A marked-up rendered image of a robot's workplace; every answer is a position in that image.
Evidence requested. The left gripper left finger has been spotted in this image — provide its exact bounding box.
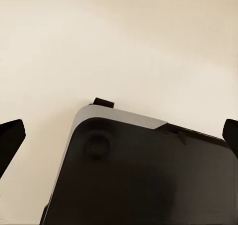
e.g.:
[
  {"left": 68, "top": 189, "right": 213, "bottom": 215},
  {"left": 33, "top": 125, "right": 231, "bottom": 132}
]
[{"left": 0, "top": 119, "right": 26, "bottom": 178}]

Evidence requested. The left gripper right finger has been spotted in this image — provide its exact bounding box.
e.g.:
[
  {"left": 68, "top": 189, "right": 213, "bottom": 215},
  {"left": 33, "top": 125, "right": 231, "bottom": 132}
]
[{"left": 222, "top": 119, "right": 238, "bottom": 159}]

